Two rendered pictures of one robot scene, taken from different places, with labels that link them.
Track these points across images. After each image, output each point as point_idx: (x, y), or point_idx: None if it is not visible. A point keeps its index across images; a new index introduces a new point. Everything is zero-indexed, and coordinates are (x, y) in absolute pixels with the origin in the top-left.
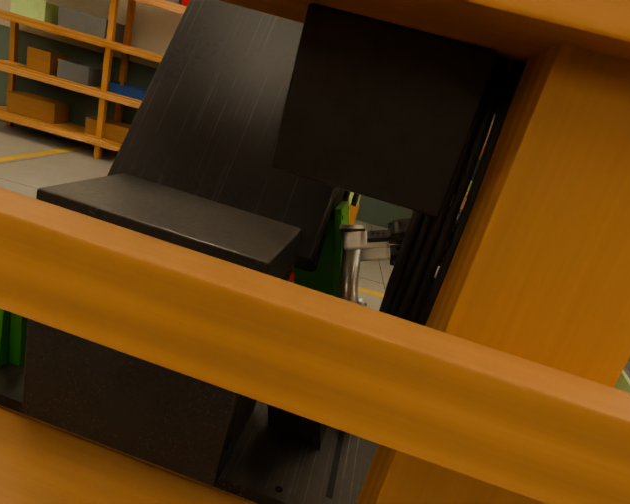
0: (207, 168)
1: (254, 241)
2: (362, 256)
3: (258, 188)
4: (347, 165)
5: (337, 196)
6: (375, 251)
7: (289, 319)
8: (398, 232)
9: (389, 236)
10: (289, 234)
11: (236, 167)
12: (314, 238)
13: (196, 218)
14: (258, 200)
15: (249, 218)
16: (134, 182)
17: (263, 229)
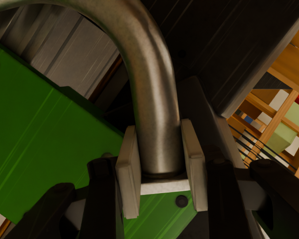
0: (236, 149)
1: None
2: (135, 143)
3: (234, 151)
4: None
5: (208, 225)
6: (136, 168)
7: None
8: (280, 166)
9: (234, 167)
10: (257, 72)
11: (240, 163)
12: (212, 108)
13: (280, 50)
14: (228, 136)
15: (244, 93)
16: (240, 102)
17: (264, 66)
